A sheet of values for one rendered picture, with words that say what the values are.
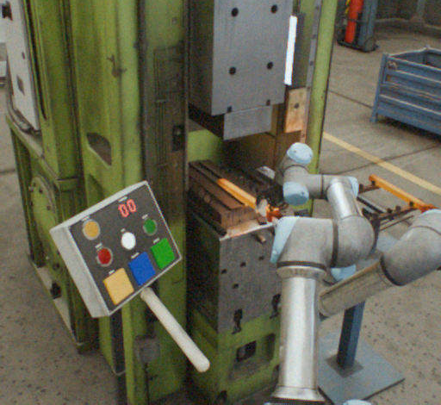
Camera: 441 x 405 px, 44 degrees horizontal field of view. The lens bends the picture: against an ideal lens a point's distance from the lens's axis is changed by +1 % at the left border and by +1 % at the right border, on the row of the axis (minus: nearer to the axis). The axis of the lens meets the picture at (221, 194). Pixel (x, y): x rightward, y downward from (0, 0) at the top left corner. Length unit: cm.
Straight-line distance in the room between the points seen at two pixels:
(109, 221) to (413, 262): 83
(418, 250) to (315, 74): 101
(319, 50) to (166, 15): 69
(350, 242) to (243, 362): 135
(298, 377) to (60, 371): 175
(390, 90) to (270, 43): 406
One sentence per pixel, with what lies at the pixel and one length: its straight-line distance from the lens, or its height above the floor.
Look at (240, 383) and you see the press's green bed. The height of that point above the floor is 12.
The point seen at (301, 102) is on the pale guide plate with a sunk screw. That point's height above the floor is 130.
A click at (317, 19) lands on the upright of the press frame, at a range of 216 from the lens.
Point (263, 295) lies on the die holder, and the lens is 225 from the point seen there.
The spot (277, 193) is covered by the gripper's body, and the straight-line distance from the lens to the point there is 184.
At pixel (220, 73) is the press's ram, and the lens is 176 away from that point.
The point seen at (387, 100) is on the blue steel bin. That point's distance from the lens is 589.
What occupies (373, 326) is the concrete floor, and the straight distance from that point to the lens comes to 312.
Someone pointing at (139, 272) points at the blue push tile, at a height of 101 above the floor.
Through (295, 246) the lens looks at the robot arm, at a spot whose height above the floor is 129.
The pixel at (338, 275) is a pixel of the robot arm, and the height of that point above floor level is 101.
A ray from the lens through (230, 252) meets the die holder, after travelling 201.
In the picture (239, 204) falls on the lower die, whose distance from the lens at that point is 203.
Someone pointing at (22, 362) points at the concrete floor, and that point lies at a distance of 290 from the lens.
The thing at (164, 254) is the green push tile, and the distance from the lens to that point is 171.
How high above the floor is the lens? 197
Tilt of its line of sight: 28 degrees down
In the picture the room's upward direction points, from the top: 2 degrees clockwise
